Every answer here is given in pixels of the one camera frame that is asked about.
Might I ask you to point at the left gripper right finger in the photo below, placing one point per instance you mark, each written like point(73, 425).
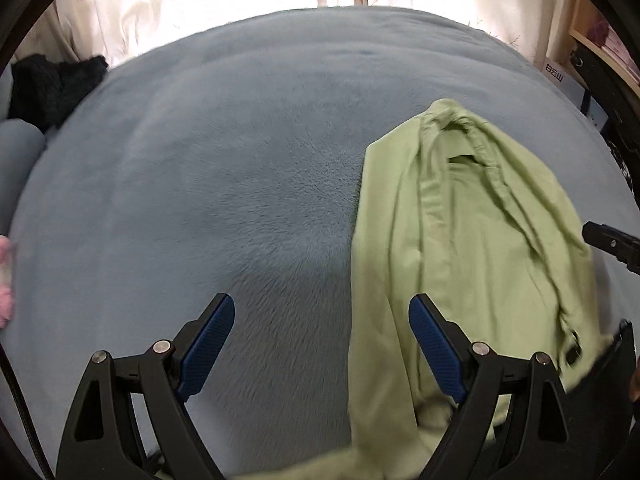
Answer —
point(475, 377)

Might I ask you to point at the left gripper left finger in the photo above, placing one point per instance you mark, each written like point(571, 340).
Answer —
point(101, 438)

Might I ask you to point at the green and black jacket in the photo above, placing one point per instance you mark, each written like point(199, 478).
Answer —
point(453, 207)

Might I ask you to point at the right hand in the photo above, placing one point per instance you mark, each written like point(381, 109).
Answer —
point(634, 385)

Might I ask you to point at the pink white cat plush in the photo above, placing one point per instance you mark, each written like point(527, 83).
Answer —
point(7, 301)

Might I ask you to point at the white labelled cardboard box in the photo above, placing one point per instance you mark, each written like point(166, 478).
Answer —
point(556, 73)

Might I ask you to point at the wooden shelf unit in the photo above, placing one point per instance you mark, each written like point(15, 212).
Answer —
point(580, 22)

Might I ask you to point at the blue-grey plush bed blanket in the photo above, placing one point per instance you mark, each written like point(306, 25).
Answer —
point(230, 161)

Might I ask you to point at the blue-grey pillow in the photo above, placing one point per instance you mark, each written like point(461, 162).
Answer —
point(21, 146)

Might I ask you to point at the black fuzzy garment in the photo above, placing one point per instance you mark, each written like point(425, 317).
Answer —
point(44, 94)

